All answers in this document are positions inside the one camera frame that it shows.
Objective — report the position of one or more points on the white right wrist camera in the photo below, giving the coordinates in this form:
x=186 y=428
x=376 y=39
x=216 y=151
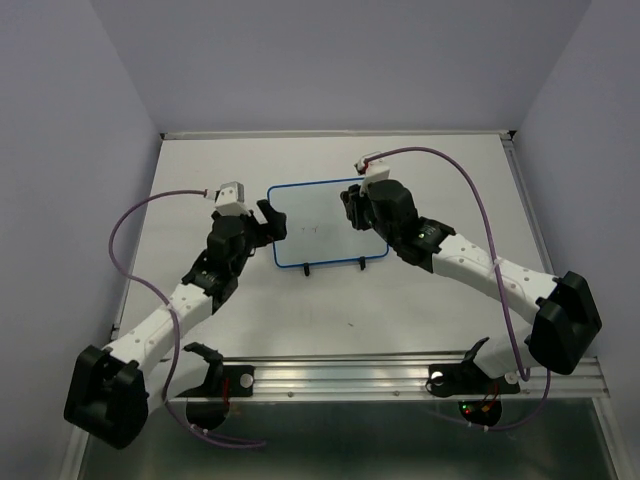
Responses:
x=372 y=168

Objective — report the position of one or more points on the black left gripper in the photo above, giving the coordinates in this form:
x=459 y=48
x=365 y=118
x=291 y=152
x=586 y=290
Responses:
x=272 y=230

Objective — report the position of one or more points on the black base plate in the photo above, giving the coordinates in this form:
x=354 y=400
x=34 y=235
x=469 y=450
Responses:
x=221 y=382
x=446 y=380

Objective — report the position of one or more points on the blue framed whiteboard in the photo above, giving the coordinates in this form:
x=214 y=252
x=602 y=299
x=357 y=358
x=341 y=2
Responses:
x=318 y=231

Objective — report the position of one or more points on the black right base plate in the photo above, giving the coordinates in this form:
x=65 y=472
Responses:
x=446 y=380

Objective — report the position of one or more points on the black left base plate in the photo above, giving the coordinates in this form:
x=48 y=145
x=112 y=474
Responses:
x=221 y=382

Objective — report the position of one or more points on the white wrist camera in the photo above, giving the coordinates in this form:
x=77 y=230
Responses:
x=229 y=200
x=372 y=168

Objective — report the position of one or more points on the aluminium table edge rail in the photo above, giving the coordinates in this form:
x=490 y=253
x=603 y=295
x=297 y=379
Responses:
x=220 y=135

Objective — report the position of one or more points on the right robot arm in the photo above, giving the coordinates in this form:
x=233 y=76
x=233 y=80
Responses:
x=560 y=312

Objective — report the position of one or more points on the aluminium right side rail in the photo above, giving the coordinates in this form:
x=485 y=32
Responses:
x=511 y=155

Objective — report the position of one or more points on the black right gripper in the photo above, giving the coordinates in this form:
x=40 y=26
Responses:
x=357 y=196

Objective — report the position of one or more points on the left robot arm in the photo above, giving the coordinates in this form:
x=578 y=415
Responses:
x=114 y=388

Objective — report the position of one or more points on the aluminium front mounting rail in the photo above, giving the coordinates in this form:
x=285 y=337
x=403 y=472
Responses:
x=391 y=377

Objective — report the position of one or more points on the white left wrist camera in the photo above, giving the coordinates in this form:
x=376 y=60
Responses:
x=229 y=200

